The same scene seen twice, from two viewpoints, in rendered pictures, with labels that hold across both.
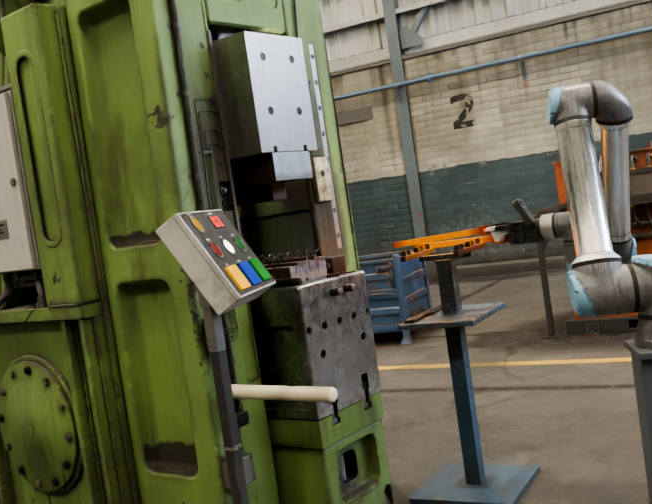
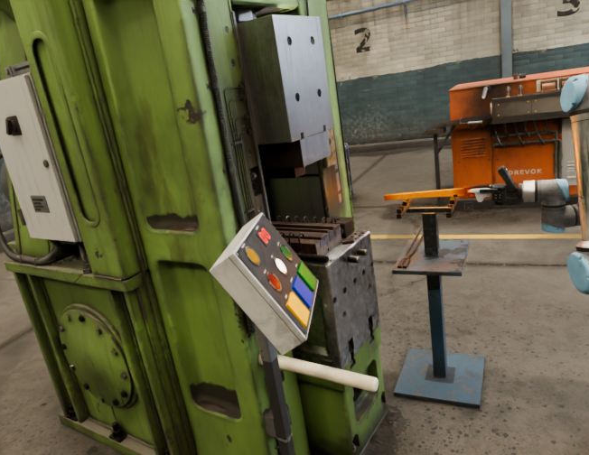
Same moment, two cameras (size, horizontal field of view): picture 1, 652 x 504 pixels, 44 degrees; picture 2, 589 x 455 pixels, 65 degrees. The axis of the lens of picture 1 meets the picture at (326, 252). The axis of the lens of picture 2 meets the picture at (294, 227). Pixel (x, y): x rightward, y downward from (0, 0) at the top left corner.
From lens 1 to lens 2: 119 cm
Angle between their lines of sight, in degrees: 14
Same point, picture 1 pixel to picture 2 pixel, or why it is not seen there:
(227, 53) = (253, 37)
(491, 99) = (382, 32)
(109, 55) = (129, 38)
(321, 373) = (343, 331)
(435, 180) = (343, 88)
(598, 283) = not seen: outside the picture
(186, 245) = (245, 286)
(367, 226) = not seen: hidden behind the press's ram
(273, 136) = (300, 123)
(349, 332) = (360, 288)
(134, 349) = (175, 311)
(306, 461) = (328, 396)
